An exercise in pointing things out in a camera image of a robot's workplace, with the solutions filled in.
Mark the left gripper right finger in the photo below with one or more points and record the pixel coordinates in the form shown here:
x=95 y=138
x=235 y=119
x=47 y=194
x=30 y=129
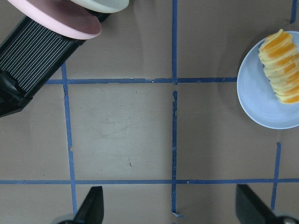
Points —
x=250 y=209

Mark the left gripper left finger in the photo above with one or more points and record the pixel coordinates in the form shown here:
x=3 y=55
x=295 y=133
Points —
x=91 y=210

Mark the striped orange bread roll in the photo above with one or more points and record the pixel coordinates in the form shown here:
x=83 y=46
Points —
x=279 y=56

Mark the blue plate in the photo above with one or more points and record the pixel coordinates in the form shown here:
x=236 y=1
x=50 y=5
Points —
x=258 y=99

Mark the pink plate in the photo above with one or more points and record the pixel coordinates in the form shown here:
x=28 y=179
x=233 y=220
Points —
x=61 y=16

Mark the cream plate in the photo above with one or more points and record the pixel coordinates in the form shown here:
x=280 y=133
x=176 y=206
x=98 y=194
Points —
x=103 y=6

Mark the black dish rack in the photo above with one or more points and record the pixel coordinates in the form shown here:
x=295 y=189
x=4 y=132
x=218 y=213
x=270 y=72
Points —
x=29 y=56

